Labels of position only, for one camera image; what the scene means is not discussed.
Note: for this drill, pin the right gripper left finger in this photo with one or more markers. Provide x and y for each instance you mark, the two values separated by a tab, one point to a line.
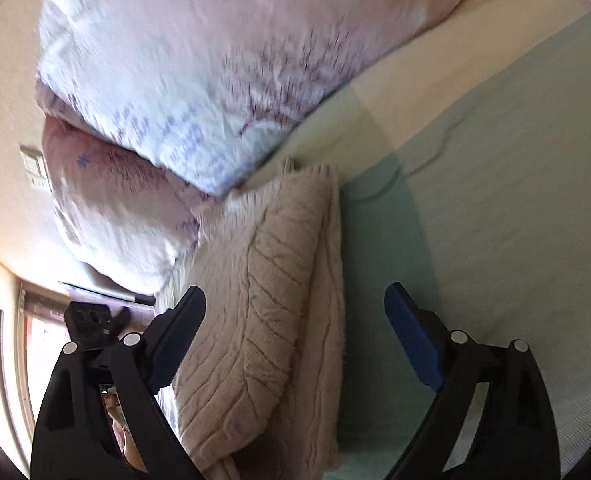
73	437

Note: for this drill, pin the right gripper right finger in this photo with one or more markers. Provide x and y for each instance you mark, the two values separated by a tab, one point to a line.
516	437

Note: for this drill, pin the beige cable knit sweater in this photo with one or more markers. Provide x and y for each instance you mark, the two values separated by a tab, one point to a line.
258	393

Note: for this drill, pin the person left hand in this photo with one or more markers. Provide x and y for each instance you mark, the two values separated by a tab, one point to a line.
120	430

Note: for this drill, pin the pink floral pillow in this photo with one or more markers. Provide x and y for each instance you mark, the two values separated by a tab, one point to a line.
125	217

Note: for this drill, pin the pastel patchwork bed sheet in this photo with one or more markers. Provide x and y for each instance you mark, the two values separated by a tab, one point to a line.
465	168

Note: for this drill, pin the white purple floral pillow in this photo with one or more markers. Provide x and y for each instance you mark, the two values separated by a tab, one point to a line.
209	88

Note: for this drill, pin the white wall switch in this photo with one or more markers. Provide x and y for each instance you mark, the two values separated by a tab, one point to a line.
35	168

